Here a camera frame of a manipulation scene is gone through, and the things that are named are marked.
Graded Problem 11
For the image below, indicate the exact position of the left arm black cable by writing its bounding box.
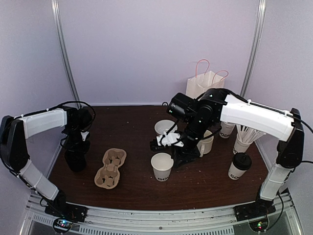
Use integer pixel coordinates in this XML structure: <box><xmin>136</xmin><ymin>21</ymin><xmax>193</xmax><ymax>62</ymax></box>
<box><xmin>0</xmin><ymin>101</ymin><xmax>96</xmax><ymax>172</ymax></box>

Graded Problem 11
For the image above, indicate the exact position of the white paper cup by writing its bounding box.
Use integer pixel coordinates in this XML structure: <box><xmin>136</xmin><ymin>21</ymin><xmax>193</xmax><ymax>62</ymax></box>
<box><xmin>151</xmin><ymin>152</ymin><xmax>174</xmax><ymax>182</ymax></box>
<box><xmin>228</xmin><ymin>152</ymin><xmax>252</xmax><ymax>180</ymax></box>

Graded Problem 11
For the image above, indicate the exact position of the cream ribbed ceramic mug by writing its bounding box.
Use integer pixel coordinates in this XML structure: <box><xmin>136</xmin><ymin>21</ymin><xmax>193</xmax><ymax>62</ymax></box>
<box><xmin>197</xmin><ymin>130</ymin><xmax>214</xmax><ymax>157</ymax></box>

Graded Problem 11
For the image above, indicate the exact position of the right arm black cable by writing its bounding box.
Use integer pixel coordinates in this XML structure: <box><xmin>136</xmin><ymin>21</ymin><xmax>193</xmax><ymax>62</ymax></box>
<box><xmin>276</xmin><ymin>112</ymin><xmax>313</xmax><ymax>218</ymax></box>

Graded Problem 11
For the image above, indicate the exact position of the paper cup holding straws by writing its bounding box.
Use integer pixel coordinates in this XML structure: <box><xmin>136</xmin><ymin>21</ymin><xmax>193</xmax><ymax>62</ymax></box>
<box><xmin>232</xmin><ymin>137</ymin><xmax>251</xmax><ymax>155</ymax></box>

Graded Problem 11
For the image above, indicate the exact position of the stack of white paper cups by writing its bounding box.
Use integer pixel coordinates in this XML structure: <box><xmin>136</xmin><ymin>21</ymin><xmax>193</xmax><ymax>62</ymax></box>
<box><xmin>219</xmin><ymin>122</ymin><xmax>236</xmax><ymax>139</ymax></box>

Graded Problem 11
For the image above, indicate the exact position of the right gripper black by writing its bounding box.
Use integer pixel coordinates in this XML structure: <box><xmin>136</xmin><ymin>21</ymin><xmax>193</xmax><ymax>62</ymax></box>
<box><xmin>171</xmin><ymin>114</ymin><xmax>212</xmax><ymax>168</ymax></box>

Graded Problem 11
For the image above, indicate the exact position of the cardboard two-cup carrier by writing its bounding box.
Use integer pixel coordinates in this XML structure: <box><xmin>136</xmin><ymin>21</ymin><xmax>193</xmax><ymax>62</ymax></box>
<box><xmin>94</xmin><ymin>148</ymin><xmax>127</xmax><ymax>189</ymax></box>

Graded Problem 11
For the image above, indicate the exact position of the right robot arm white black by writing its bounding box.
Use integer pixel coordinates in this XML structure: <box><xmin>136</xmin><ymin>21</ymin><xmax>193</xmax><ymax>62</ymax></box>
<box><xmin>157</xmin><ymin>88</ymin><xmax>304</xmax><ymax>216</ymax></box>

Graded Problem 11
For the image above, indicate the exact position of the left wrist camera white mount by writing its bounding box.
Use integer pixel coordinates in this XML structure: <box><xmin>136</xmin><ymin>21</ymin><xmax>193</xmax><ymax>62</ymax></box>
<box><xmin>81</xmin><ymin>131</ymin><xmax>90</xmax><ymax>141</ymax></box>

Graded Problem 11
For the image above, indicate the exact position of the aluminium front rail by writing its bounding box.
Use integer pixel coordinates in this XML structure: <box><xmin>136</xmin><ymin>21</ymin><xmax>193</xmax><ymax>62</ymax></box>
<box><xmin>18</xmin><ymin>192</ymin><xmax>304</xmax><ymax>235</ymax></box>

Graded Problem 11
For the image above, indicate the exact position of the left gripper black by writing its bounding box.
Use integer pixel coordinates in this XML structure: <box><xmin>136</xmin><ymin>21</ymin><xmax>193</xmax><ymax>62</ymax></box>
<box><xmin>64</xmin><ymin>125</ymin><xmax>90</xmax><ymax>160</ymax></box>

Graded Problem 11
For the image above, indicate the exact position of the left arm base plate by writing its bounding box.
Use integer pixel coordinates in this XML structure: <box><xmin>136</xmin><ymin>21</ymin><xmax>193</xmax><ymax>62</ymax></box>
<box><xmin>45</xmin><ymin>203</ymin><xmax>88</xmax><ymax>222</ymax></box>

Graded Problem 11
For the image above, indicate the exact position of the aluminium wall post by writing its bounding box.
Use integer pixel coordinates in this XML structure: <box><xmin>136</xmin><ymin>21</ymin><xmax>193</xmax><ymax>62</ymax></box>
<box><xmin>51</xmin><ymin>0</ymin><xmax>80</xmax><ymax>101</ymax></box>
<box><xmin>240</xmin><ymin>0</ymin><xmax>267</xmax><ymax>96</ymax></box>

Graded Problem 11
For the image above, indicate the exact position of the stack of black cup lids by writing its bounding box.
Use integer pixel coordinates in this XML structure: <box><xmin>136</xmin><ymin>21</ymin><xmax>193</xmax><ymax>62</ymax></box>
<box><xmin>65</xmin><ymin>151</ymin><xmax>86</xmax><ymax>172</ymax></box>

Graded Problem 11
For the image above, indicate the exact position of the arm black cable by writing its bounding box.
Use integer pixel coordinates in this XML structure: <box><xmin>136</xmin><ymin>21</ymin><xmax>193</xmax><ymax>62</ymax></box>
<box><xmin>276</xmin><ymin>112</ymin><xmax>313</xmax><ymax>218</ymax></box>
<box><xmin>0</xmin><ymin>101</ymin><xmax>96</xmax><ymax>172</ymax></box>

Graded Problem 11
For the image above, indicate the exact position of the white ceramic bowl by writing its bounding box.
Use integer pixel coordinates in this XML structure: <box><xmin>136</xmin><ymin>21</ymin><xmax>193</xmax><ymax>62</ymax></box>
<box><xmin>154</xmin><ymin>119</ymin><xmax>175</xmax><ymax>136</ymax></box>

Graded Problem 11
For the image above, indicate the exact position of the white paper takeout bag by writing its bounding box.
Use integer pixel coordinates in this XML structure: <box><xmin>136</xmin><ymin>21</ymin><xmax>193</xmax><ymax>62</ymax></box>
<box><xmin>185</xmin><ymin>59</ymin><xmax>229</xmax><ymax>98</ymax></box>

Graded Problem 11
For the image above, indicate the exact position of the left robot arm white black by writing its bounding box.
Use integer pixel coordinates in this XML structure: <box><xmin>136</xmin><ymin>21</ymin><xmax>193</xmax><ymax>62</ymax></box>
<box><xmin>0</xmin><ymin>101</ymin><xmax>96</xmax><ymax>217</ymax></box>

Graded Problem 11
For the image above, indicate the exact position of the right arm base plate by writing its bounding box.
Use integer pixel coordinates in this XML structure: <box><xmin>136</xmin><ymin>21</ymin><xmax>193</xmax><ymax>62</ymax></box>
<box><xmin>234</xmin><ymin>202</ymin><xmax>276</xmax><ymax>221</ymax></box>

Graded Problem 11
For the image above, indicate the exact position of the bundle of white straws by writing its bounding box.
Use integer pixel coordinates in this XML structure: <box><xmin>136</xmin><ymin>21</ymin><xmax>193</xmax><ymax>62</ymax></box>
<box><xmin>236</xmin><ymin>124</ymin><xmax>265</xmax><ymax>143</ymax></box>

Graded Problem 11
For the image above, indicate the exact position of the right aluminium wall post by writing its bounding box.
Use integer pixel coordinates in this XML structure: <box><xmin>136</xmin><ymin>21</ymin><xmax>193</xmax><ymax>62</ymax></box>
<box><xmin>240</xmin><ymin>0</ymin><xmax>267</xmax><ymax>96</ymax></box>

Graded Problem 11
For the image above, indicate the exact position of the left aluminium wall post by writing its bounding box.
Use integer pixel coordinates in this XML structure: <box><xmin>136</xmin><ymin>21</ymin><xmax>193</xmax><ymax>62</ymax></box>
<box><xmin>51</xmin><ymin>0</ymin><xmax>80</xmax><ymax>101</ymax></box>

